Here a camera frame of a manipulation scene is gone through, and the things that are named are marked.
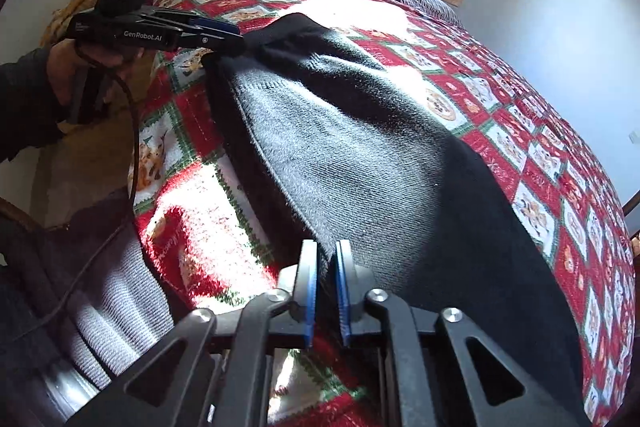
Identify yellow woven basket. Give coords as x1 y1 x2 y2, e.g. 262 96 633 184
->
40 0 109 54

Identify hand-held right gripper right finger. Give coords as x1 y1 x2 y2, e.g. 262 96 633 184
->
334 240 592 427

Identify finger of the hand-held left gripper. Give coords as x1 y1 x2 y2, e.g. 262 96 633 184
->
187 16 240 34
169 31 247 56

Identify dark cloth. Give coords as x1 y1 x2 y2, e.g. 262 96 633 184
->
0 187 168 427

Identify black pants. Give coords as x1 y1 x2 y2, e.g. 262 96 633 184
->
202 13 594 427

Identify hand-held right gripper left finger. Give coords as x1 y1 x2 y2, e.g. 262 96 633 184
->
62 239 319 427

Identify black cable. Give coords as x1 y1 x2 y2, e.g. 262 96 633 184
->
10 66 140 343

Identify grey ribbed knit cloth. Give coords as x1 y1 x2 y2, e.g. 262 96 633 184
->
64 231 177 392

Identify red checked printed blanket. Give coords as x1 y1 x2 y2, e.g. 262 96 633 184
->
127 0 639 427

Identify person's left hand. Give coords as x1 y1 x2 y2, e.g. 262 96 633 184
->
50 39 135 108

